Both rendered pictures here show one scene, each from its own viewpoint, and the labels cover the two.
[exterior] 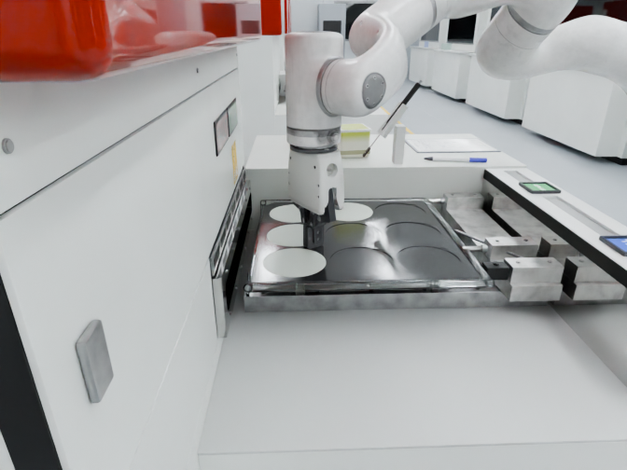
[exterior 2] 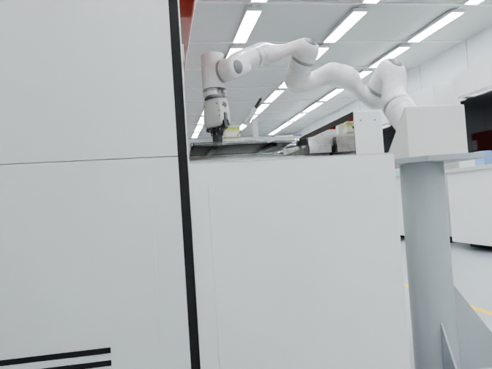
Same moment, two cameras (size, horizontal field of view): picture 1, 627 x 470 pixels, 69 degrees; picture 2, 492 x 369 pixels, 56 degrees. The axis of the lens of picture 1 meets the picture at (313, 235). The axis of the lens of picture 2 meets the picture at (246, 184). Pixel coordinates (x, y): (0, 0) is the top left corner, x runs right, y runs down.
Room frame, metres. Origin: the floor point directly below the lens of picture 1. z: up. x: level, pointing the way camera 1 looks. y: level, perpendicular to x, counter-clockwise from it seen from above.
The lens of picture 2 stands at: (-0.94, 0.14, 0.71)
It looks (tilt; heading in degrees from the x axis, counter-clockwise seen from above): 2 degrees up; 352
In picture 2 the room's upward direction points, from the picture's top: 4 degrees counter-clockwise
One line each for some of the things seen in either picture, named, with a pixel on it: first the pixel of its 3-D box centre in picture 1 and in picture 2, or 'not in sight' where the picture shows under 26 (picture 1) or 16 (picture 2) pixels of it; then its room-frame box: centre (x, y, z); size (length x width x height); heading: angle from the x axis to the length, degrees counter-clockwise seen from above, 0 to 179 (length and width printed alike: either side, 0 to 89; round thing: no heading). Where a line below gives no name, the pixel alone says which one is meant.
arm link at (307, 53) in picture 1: (315, 79); (214, 71); (0.71, 0.00, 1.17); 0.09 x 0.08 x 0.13; 45
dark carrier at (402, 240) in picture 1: (353, 234); (236, 148); (0.76, -0.07, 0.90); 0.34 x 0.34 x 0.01; 2
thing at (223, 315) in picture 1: (237, 241); not in sight; (0.74, 0.14, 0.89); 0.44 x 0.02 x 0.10; 2
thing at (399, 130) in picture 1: (392, 133); (250, 123); (1.01, -0.17, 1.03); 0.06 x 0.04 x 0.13; 92
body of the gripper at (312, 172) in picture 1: (313, 173); (215, 111); (0.71, 0.00, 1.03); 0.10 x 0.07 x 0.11; 35
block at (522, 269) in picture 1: (532, 269); (317, 141); (0.63, -0.34, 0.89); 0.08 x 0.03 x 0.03; 92
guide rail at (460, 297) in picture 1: (397, 297); (260, 162); (0.65, -0.14, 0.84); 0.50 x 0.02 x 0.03; 92
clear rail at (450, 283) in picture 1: (369, 285); (246, 142); (0.58, -0.08, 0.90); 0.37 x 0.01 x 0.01; 92
